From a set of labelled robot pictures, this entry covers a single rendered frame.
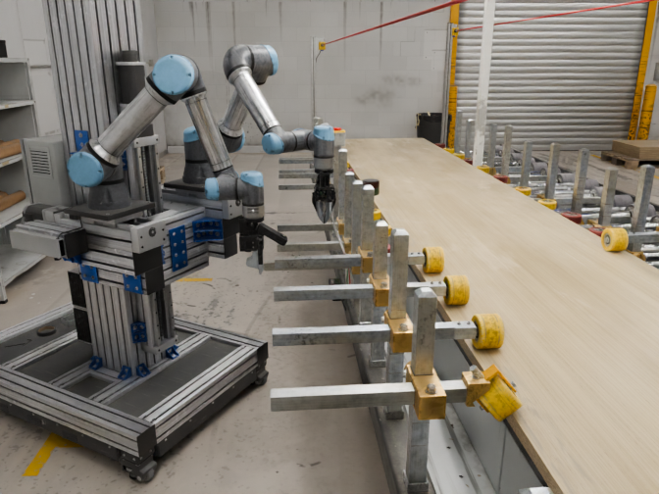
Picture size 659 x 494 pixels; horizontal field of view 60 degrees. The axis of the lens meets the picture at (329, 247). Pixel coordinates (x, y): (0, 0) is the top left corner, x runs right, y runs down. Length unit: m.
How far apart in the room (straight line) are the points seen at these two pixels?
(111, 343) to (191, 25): 7.90
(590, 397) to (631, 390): 0.10
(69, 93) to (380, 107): 7.91
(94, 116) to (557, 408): 1.88
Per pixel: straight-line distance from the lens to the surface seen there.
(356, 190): 2.01
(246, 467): 2.46
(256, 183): 1.93
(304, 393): 1.08
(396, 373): 1.41
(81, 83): 2.42
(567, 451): 1.12
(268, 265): 2.03
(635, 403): 1.31
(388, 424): 1.46
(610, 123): 11.18
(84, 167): 2.00
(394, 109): 10.05
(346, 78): 9.94
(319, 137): 2.08
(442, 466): 1.48
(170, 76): 1.89
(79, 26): 2.40
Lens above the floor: 1.54
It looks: 18 degrees down
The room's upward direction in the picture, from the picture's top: straight up
